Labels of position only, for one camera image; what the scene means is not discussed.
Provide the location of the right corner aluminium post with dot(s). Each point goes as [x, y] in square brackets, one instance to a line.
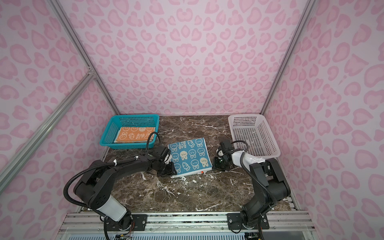
[308, 11]

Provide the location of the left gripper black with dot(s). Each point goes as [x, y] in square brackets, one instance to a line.
[171, 172]

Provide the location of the blue patterned towel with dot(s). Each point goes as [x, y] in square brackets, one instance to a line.
[190, 157]

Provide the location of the white plastic basket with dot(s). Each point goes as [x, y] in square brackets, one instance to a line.
[255, 130]

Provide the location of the orange patterned towel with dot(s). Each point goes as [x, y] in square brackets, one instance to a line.
[133, 134]

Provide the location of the teal plastic basket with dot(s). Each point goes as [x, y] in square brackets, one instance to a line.
[117, 122]

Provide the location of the left diagonal aluminium strut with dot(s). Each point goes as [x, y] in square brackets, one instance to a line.
[19, 160]

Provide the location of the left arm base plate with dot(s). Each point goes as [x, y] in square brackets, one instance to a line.
[135, 222]

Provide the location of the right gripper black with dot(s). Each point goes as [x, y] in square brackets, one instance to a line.
[215, 165]

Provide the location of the corner aluminium post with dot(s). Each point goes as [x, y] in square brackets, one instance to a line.
[79, 46]
[308, 11]

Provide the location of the left corner aluminium post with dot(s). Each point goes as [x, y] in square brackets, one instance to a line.
[79, 46]

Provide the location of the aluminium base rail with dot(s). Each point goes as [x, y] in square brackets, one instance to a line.
[294, 225]

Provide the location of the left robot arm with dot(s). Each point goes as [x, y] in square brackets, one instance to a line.
[96, 183]

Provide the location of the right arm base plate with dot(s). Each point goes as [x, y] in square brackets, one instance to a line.
[237, 222]

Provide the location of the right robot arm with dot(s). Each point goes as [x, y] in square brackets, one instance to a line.
[269, 183]

